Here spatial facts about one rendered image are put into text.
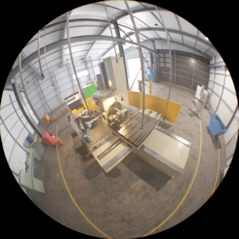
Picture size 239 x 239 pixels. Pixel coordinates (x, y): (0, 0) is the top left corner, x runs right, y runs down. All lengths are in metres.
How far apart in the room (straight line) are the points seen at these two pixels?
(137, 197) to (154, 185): 0.63
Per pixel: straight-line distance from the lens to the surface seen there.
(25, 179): 4.94
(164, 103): 3.66
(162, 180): 2.76
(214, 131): 5.68
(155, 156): 2.18
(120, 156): 1.98
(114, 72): 2.44
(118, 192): 2.63
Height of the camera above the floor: 2.57
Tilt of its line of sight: 39 degrees down
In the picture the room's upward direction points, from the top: 11 degrees counter-clockwise
